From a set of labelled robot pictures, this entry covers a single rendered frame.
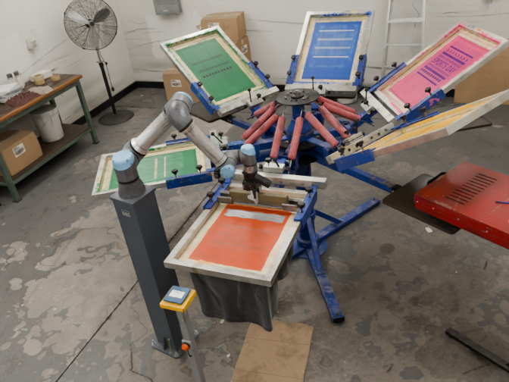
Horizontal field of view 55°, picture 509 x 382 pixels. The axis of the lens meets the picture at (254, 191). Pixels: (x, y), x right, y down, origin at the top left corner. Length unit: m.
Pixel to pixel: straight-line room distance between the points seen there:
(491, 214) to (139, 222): 1.80
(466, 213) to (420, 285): 1.30
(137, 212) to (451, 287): 2.25
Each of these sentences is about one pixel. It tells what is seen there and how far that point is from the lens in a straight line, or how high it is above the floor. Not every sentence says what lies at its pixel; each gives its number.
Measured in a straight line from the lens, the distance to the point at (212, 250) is 2.63.
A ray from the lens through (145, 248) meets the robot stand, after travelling 2.88.
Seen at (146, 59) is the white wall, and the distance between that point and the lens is 8.03.
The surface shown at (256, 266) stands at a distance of 2.48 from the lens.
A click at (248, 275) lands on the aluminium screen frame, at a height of 0.99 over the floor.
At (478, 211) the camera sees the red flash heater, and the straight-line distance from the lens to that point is 2.61.
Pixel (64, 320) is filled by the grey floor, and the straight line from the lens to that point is 4.02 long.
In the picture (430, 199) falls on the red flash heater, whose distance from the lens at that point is 2.66.
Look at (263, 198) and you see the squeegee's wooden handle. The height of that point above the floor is 1.03.
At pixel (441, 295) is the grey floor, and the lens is 3.73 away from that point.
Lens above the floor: 2.56
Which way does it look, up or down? 32 degrees down
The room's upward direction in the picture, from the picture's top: 8 degrees counter-clockwise
